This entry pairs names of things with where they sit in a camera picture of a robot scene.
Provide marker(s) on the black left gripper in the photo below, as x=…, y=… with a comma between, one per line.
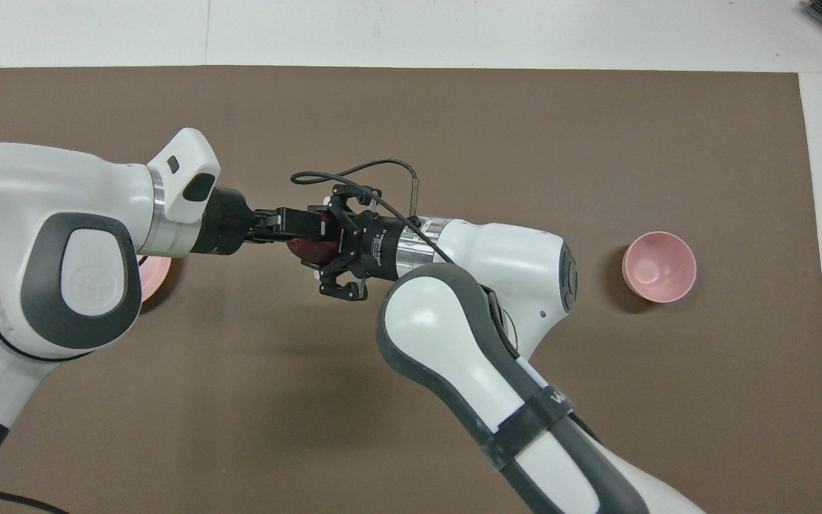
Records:
x=229, y=221

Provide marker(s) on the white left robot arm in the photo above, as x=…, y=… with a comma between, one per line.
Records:
x=26, y=200

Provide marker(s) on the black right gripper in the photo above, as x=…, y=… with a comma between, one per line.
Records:
x=379, y=250

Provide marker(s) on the brown table mat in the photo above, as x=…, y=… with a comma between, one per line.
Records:
x=454, y=114

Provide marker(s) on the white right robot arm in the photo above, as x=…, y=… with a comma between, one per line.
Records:
x=496, y=257

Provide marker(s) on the pink plate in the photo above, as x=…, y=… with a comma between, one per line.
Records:
x=158, y=275

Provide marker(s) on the dark red apple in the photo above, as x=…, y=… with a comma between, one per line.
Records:
x=311, y=250

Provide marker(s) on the pink bowl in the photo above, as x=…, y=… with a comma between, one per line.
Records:
x=659, y=265

